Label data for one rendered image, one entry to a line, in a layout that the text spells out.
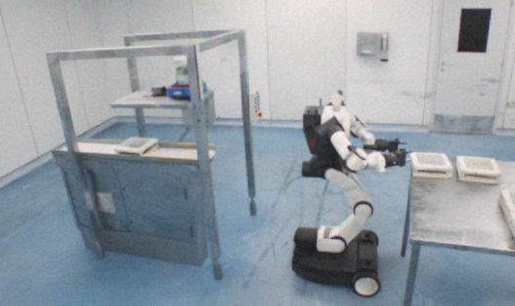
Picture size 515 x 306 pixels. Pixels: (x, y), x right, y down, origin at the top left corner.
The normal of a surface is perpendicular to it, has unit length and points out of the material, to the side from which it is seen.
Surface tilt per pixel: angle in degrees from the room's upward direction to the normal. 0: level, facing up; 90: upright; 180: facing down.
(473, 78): 90
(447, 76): 90
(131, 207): 90
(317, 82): 90
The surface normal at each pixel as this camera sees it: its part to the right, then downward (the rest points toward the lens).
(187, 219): -0.26, 0.38
